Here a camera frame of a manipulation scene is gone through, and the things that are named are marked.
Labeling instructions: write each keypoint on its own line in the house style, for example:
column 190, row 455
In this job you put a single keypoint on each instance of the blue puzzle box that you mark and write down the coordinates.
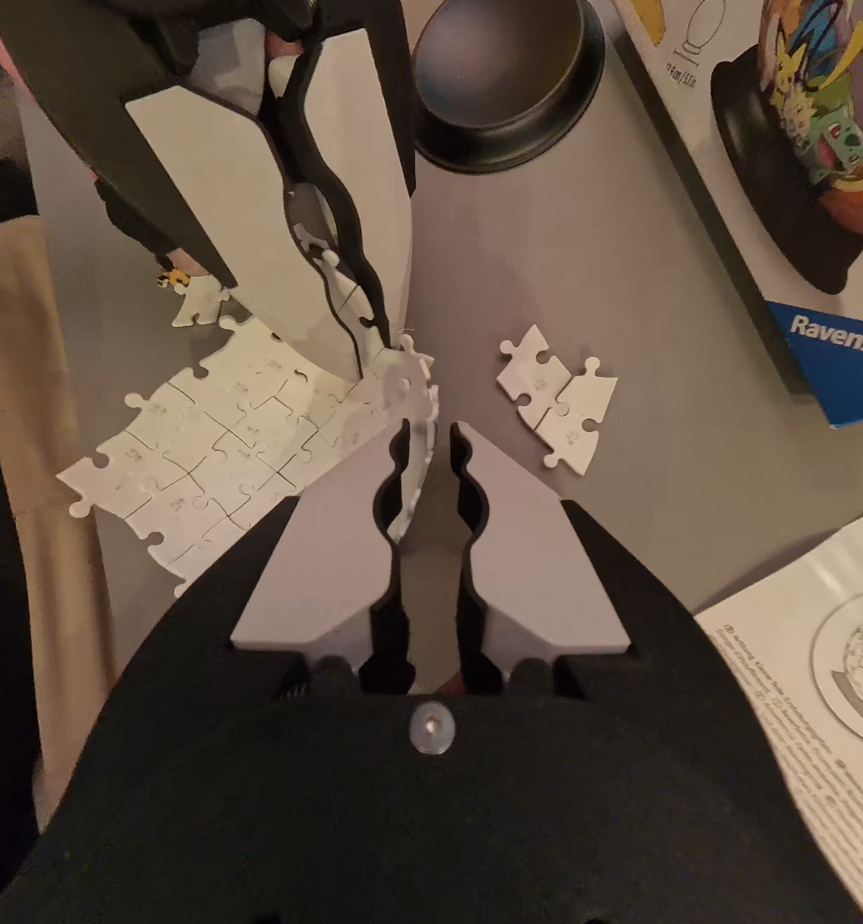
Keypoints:
column 799, row 180

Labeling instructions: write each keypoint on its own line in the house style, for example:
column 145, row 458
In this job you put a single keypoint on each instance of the white instruction leaflet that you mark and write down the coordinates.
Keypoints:
column 814, row 686

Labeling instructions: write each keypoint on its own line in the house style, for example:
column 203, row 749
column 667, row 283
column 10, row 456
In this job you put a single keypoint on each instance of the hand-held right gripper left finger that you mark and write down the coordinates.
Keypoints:
column 308, row 577

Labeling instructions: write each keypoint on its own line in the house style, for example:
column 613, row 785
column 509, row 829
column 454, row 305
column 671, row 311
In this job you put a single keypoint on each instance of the small joined puzzle piece cluster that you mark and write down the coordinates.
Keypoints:
column 557, row 404

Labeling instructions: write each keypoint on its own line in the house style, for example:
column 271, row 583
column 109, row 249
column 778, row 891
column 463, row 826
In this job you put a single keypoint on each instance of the partly built puzzle ball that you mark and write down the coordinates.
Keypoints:
column 207, row 447

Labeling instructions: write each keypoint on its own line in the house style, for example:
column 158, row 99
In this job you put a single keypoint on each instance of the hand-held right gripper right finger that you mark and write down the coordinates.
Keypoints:
column 539, row 577

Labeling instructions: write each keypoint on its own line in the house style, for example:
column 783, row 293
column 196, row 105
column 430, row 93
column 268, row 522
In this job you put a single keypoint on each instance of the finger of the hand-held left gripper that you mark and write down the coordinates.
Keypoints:
column 363, row 130
column 215, row 188

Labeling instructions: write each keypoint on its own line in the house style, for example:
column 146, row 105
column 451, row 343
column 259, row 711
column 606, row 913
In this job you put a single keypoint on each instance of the black round ball stand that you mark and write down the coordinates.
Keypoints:
column 503, row 72

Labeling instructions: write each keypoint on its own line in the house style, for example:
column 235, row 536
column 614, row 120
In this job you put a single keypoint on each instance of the person's beige trouser leg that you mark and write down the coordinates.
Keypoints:
column 27, row 361

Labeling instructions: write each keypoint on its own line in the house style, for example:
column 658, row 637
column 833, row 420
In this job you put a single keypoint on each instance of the white puzzle piece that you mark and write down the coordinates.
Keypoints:
column 344, row 292
column 200, row 303

